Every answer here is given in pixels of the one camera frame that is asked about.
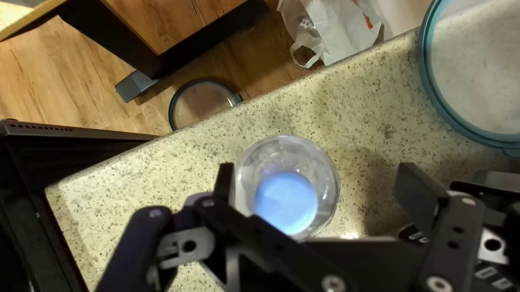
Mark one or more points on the blue rimmed plate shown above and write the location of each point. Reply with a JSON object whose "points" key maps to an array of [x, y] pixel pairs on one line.
{"points": [[471, 69]]}

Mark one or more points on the clear water bottle blue cap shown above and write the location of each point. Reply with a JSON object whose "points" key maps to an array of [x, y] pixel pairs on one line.
{"points": [[290, 183]]}

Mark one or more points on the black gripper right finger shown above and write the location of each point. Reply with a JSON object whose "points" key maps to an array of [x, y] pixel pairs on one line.
{"points": [[453, 225]]}

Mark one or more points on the white plastic bag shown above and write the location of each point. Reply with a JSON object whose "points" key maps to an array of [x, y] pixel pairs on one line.
{"points": [[332, 30]]}

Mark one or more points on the round glass lid on floor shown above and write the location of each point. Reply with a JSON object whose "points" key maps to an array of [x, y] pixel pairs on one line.
{"points": [[201, 100]]}

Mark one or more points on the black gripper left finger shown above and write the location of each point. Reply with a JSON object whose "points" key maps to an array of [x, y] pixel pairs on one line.
{"points": [[254, 257]]}

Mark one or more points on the black kitchen stove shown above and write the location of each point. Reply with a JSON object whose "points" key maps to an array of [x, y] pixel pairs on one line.
{"points": [[33, 157]]}

